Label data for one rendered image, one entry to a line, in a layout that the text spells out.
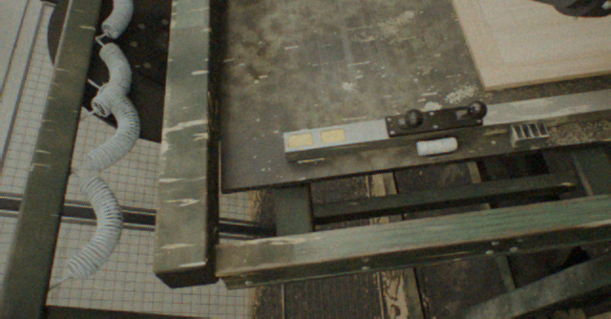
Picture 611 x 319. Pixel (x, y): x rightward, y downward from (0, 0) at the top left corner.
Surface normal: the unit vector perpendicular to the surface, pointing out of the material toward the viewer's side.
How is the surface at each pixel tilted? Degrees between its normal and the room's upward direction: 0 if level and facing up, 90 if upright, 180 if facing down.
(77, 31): 90
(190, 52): 58
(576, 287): 0
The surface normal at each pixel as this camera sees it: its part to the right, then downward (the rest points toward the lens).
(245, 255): -0.10, -0.53
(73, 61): 0.45, -0.51
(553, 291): -0.89, -0.17
